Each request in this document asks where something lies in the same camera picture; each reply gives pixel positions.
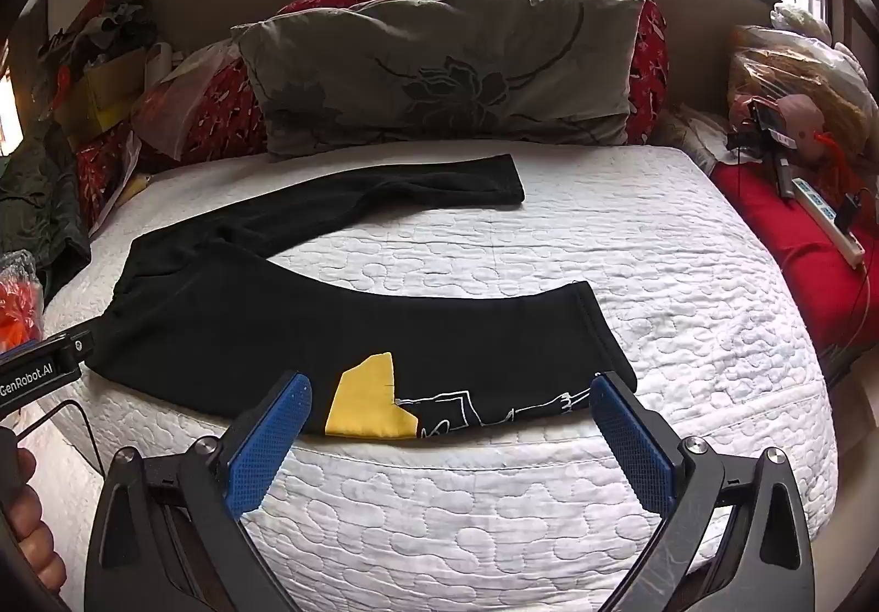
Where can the black power adapter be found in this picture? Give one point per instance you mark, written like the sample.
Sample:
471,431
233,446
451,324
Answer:
849,210

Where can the black pants with yellow patch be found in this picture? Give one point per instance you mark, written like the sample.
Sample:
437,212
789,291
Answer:
275,323

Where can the pile of clothes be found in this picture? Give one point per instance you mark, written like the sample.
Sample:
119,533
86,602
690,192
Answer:
117,21

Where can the person's left hand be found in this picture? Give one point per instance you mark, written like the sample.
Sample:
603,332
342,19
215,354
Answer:
34,550

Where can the large clear stuffed bag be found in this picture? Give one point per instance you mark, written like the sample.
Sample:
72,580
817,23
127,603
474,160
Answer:
810,62

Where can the clear plastic bag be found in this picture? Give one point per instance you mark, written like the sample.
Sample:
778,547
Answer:
178,97

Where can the dark green jacket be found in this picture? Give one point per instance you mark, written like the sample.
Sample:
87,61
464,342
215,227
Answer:
34,207

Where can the red floral quilt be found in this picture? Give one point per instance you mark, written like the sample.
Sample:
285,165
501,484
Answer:
642,69

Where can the white power strip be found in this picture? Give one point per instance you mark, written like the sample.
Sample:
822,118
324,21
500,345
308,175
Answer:
824,217

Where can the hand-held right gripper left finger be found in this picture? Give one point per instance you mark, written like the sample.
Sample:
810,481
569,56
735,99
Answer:
268,440

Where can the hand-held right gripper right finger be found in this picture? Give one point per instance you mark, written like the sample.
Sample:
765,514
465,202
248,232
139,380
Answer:
632,447

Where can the grey floral pillow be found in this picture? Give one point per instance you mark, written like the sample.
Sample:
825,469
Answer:
446,69

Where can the orange plastic bag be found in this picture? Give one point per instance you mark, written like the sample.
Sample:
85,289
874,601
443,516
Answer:
17,303

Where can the red blanket at right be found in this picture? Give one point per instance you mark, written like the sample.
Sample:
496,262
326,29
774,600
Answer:
776,234

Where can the yellow cardboard box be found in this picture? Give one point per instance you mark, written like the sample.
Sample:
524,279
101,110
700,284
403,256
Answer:
110,90

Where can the small camera on tripod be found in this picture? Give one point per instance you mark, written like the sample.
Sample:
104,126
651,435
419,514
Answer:
763,117

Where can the white quilted bed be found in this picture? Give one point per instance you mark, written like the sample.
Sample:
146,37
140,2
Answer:
481,241

